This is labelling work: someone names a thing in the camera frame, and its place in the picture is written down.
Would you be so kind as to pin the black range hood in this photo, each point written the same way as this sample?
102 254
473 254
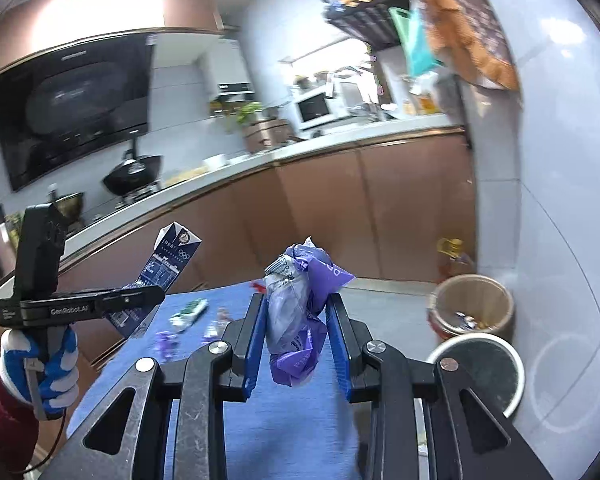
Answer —
68 103

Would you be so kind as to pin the blue towel table cover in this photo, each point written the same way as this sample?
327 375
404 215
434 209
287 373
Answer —
306 432

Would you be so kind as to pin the small purple crumpled wrapper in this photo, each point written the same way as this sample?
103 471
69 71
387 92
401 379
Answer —
166 344

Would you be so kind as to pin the blue white gloved left hand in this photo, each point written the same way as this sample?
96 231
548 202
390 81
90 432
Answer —
58 384

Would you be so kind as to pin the purple white plastic bag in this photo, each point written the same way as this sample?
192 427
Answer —
298 283

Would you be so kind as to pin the white bin with black liner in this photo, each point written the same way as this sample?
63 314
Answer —
494 364

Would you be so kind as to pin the dark blue milk carton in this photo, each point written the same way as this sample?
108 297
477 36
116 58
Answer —
174 247

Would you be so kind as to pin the green white toothpaste tube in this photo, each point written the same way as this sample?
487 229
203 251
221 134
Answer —
188 316

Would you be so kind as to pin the teal plastic bag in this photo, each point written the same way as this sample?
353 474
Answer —
411 29

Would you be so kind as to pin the wooden rimmed waste basket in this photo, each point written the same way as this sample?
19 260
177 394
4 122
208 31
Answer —
471 303

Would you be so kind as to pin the white water heater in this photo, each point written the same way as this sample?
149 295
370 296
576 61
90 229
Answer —
225 71

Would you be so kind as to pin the copper pot with plant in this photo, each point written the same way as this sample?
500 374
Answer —
263 128

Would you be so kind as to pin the orange patterned hanging cloth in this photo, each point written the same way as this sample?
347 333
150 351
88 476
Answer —
466 36

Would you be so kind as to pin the brown lower kitchen cabinets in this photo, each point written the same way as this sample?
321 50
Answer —
379 210

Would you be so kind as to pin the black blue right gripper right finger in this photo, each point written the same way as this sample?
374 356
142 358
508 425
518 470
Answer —
347 339

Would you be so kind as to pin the white microwave oven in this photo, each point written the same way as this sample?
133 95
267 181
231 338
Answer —
321 106

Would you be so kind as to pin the black wok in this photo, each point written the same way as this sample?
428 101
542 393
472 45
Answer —
136 171

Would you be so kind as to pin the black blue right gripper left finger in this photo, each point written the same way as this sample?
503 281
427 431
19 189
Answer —
246 338

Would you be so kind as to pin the dark red sleeve forearm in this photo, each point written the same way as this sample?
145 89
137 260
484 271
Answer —
18 435

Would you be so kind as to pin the steel pot with handle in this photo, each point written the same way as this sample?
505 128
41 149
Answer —
70 205

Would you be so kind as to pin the cooking oil bottle yellow cap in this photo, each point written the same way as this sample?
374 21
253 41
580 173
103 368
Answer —
452 259

